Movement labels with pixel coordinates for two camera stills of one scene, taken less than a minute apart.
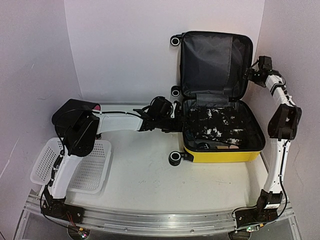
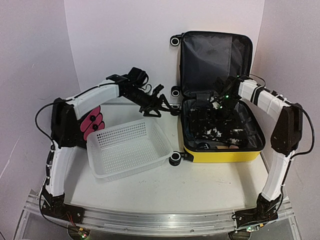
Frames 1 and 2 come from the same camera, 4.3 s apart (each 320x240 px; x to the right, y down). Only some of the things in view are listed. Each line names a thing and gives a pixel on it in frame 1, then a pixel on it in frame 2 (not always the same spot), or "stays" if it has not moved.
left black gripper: (177, 127) to (162, 98)
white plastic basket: (88, 175) to (118, 151)
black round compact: (203, 146) stays
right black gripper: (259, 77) to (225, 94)
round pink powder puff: (233, 147) stays
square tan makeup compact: (222, 147) stays
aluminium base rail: (162, 221) stays
